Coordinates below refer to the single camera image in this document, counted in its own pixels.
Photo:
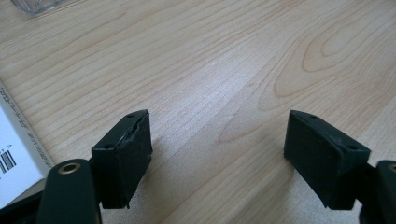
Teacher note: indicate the slim white box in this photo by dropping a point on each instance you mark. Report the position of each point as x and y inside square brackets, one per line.
[15, 146]

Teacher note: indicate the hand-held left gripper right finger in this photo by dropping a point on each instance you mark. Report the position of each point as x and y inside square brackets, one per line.
[323, 161]

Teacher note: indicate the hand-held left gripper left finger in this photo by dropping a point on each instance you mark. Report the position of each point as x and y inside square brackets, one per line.
[124, 161]

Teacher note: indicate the clear acrylic organizer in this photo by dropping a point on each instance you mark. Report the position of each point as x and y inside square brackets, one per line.
[37, 4]

